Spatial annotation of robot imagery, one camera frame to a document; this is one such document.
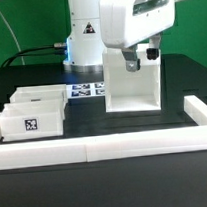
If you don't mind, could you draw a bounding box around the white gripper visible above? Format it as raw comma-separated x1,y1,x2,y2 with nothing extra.
99,0,175,72

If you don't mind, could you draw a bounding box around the white drawer cabinet box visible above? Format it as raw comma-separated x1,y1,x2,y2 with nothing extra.
102,43,161,112

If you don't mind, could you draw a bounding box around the white front drawer tray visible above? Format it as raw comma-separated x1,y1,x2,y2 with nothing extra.
0,100,65,141

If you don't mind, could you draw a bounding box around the white drawer tray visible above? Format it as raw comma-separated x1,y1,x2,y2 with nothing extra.
0,100,65,141
10,84,68,104

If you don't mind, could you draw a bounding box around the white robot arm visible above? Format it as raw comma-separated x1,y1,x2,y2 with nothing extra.
64,0,175,72

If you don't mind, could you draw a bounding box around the white marker sheet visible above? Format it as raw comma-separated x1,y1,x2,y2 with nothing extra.
66,82,105,99

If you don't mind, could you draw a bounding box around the white U-shaped fence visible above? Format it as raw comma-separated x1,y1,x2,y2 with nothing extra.
0,95,207,170

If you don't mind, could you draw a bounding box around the black cable bundle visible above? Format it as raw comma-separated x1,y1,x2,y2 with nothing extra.
0,42,70,69

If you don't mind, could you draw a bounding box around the thin white cable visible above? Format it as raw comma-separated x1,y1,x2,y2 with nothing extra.
0,0,27,68

